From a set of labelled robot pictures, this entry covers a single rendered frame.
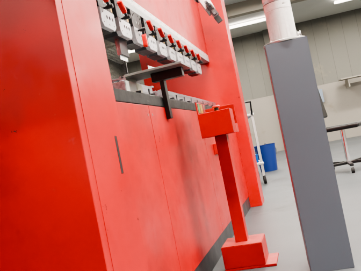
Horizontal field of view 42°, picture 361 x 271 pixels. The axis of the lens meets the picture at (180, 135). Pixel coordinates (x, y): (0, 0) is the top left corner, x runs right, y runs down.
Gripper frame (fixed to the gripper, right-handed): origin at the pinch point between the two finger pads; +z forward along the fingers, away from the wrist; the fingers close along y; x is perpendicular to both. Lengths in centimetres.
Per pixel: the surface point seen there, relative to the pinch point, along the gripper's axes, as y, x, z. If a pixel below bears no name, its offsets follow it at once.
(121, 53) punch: 48, -45, 6
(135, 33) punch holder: 34, -36, -5
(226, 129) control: 14, -30, 55
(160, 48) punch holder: -7.6, -35.0, -10.7
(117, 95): 95, -46, 42
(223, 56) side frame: -166, -10, -43
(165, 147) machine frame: 47, -53, 53
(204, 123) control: 15, -37, 46
